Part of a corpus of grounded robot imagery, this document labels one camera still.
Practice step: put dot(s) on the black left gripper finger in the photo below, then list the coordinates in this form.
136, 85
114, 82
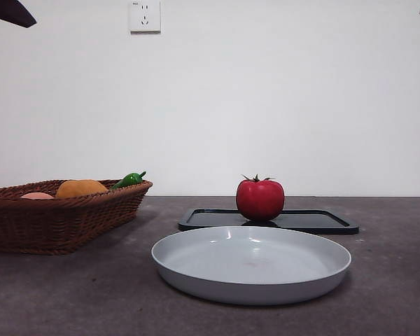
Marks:
7, 12

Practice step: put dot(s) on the orange round fruit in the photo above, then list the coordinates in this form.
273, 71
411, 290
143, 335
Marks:
80, 188

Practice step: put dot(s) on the green chili pepper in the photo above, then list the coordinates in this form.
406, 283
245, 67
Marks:
126, 181

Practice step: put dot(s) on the brown wicker basket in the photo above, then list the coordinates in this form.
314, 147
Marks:
56, 224

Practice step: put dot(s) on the pink peach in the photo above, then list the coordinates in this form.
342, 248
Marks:
36, 196

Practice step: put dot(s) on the white wall socket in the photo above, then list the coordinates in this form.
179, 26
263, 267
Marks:
145, 17

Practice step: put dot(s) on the black rectangular tray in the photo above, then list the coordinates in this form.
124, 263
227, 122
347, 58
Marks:
318, 220

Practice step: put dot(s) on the grey round plate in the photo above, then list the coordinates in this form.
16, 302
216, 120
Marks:
252, 280

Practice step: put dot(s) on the red tomato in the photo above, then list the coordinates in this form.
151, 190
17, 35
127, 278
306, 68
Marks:
260, 199

